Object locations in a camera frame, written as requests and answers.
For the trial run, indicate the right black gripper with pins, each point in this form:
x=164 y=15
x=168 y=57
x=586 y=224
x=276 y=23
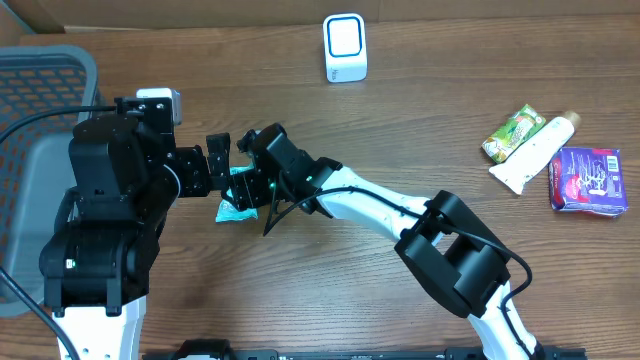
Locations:
x=248 y=187

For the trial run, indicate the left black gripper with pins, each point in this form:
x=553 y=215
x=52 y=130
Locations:
x=218 y=163

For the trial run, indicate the teal snack pouch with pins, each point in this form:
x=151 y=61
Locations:
x=227 y=212

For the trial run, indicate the white tube gold cap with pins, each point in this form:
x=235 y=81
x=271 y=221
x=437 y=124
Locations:
x=534 y=155

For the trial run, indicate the green drink carton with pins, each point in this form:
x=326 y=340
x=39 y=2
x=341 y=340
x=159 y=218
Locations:
x=518 y=129

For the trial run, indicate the purple snack package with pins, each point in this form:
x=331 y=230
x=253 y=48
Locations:
x=588 y=180

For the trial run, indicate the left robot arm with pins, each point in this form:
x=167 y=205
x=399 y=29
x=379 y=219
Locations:
x=128 y=173

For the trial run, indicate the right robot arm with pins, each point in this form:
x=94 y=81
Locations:
x=457 y=260

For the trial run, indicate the white barcode scanner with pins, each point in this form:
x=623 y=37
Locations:
x=345 y=48

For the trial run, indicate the grey plastic mesh basket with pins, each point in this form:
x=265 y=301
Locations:
x=35 y=166

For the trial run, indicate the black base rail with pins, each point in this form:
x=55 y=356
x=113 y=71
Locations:
x=220 y=349

